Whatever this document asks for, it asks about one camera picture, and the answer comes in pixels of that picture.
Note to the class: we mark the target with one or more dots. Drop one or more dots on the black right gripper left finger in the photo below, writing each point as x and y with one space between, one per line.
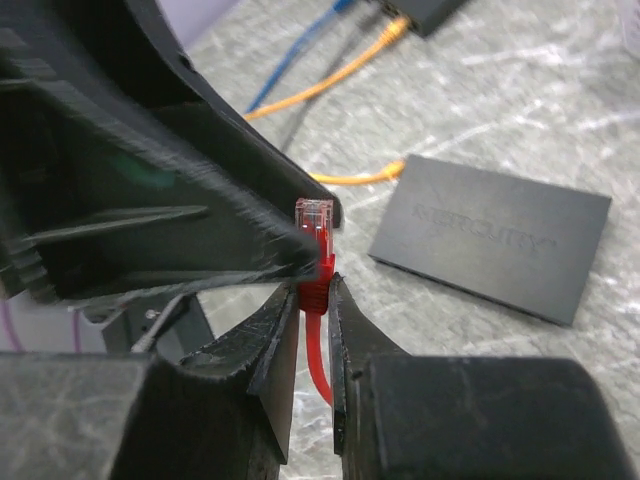
223 412

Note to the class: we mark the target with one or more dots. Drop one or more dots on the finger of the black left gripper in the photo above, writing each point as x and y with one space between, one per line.
134 45
100 206

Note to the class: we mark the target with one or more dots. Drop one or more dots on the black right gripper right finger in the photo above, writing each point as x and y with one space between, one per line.
399 416

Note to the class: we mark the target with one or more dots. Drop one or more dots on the black network switch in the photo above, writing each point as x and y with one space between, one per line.
514 241
425 16

